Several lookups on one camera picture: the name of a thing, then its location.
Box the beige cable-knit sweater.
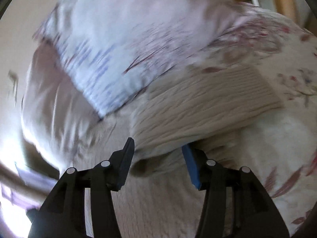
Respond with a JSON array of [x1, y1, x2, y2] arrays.
[[131, 66, 283, 177]]

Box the floral bed quilt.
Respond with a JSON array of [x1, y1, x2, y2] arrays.
[[21, 3, 316, 237]]

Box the blue printed pillow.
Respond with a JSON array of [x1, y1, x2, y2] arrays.
[[34, 0, 249, 117]]

